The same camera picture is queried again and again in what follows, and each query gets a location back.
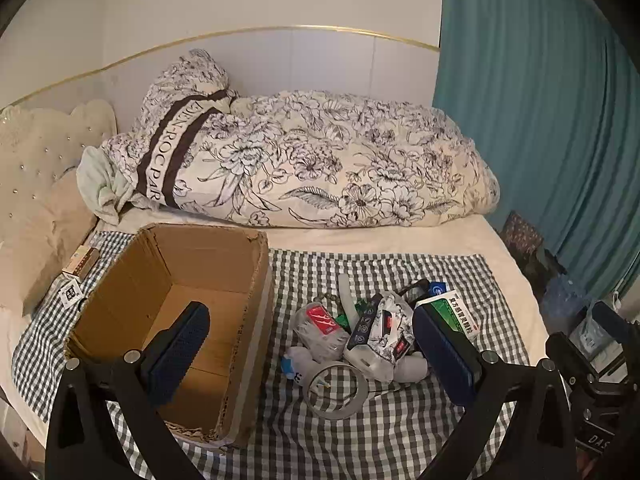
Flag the white tube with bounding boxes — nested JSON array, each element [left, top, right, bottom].
[[337, 274, 362, 327]]

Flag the clear tape roll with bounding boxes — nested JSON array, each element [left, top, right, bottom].
[[302, 362, 372, 421]]

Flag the teal curtain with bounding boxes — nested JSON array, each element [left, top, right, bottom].
[[432, 0, 640, 306]]

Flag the green snack packet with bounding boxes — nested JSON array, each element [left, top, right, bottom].
[[335, 297, 382, 327]]

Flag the grey checked cloth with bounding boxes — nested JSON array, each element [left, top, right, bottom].
[[10, 230, 531, 480]]

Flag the pale plastic bag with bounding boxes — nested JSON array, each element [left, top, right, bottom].
[[570, 305, 618, 362]]

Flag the dark heart-shaped glasses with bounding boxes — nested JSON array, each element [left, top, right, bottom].
[[399, 280, 432, 307]]

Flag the green white medicine box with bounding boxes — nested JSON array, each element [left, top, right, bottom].
[[415, 290, 482, 337]]

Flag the silver foil snack packet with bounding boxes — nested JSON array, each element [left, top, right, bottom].
[[372, 292, 417, 362]]

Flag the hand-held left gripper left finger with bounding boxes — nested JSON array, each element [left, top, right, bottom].
[[45, 301, 211, 480]]

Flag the brown cardboard box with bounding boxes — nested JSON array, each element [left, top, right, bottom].
[[67, 223, 275, 448]]

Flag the floral printed duvet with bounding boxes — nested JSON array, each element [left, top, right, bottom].
[[100, 49, 501, 228]]

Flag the dark floral bag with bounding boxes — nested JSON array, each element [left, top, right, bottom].
[[500, 210, 545, 272]]

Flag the small brown carton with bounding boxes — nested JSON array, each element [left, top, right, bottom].
[[62, 246, 102, 281]]

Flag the cream tufted headboard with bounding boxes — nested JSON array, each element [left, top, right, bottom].
[[0, 101, 118, 241]]

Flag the red label plastic packet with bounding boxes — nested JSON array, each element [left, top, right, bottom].
[[292, 302, 351, 362]]

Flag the beige pillow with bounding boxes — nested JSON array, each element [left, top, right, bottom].
[[0, 175, 98, 317]]

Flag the light green cloth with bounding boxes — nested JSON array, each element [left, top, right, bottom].
[[76, 146, 132, 226]]

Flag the white plush toy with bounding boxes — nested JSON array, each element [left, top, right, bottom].
[[281, 346, 322, 387]]

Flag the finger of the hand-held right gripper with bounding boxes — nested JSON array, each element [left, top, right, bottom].
[[544, 332, 603, 391], [585, 300, 632, 350]]

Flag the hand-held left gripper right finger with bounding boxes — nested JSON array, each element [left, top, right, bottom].
[[412, 302, 576, 480]]

